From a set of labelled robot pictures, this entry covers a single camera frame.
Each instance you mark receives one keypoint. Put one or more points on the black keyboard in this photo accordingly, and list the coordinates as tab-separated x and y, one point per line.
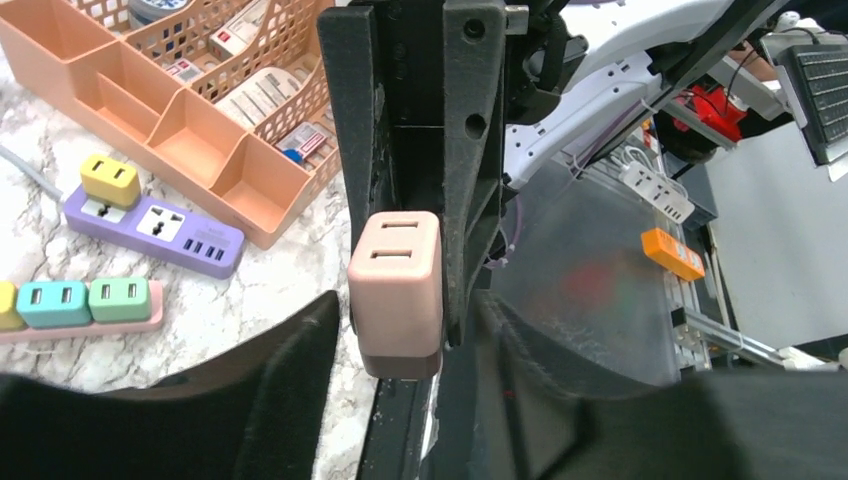
816	74

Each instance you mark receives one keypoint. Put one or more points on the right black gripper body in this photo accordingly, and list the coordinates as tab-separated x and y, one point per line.
410	38

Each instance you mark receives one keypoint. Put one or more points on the brown plug adapter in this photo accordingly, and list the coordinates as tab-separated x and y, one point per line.
396	295

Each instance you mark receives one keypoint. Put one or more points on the round blue patterned disc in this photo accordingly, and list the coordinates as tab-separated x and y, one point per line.
145	12

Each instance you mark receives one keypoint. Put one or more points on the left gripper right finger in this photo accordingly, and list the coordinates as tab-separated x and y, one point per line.
549	413

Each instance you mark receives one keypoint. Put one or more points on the purple power strip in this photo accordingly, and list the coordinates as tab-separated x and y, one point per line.
160	230

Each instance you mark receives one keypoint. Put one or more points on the orange plastic file rack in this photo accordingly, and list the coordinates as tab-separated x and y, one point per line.
84	59

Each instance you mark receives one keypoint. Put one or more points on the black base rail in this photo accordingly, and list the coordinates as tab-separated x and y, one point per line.
394	437

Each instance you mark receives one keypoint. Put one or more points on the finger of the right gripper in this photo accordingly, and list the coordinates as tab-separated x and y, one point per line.
473	47
349	43

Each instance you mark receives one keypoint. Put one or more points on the orange background box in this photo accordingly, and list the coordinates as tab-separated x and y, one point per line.
674	256

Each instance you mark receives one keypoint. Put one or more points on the green plug adapter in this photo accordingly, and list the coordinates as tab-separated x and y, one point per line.
120	300

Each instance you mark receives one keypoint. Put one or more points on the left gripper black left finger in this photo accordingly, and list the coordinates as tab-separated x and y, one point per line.
253	412

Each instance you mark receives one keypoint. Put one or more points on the yellow plug adapter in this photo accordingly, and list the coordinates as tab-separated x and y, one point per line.
10	319
110	181

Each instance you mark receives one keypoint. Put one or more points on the white background power strip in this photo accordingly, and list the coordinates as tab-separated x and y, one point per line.
658	191

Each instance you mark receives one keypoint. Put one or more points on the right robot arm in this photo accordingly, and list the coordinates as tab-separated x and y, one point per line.
599	68

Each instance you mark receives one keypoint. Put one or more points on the teal plug adapter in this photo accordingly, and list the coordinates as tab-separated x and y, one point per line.
54	304

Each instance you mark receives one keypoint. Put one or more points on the blue small box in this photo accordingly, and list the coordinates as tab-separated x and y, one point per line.
294	155

